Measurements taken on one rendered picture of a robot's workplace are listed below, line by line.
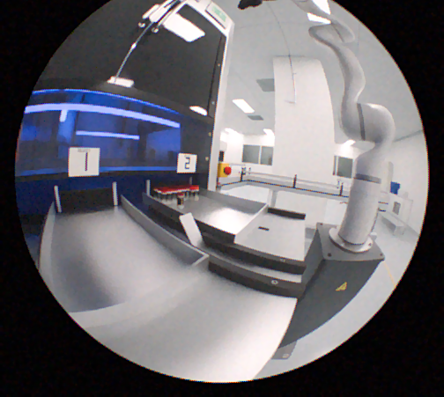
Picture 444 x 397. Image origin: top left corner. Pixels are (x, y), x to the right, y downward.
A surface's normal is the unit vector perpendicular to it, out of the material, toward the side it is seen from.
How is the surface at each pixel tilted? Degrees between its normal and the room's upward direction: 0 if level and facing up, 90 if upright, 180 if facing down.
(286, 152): 90
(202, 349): 0
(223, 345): 0
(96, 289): 0
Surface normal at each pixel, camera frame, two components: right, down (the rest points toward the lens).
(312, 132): -0.52, 0.04
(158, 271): 0.11, -0.99
